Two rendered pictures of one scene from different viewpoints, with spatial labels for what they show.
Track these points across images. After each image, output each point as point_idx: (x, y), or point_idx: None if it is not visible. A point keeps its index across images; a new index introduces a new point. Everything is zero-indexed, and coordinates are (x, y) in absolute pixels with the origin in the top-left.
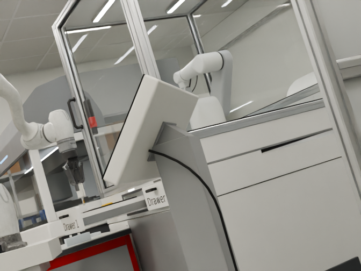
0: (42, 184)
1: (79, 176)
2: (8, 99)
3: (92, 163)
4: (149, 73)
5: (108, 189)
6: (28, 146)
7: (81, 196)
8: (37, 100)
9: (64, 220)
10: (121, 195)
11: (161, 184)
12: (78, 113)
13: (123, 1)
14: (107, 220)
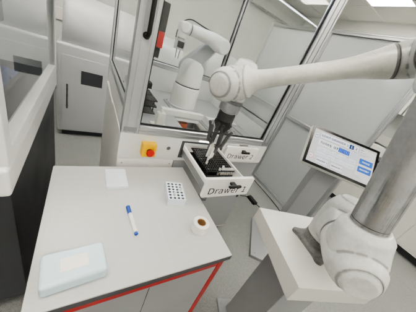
0: (0, 91)
1: (215, 137)
2: (345, 78)
3: (133, 90)
4: (296, 91)
5: (157, 129)
6: (231, 99)
7: (212, 156)
8: None
9: (216, 186)
10: (182, 141)
11: (251, 150)
12: (150, 11)
13: (325, 31)
14: (119, 153)
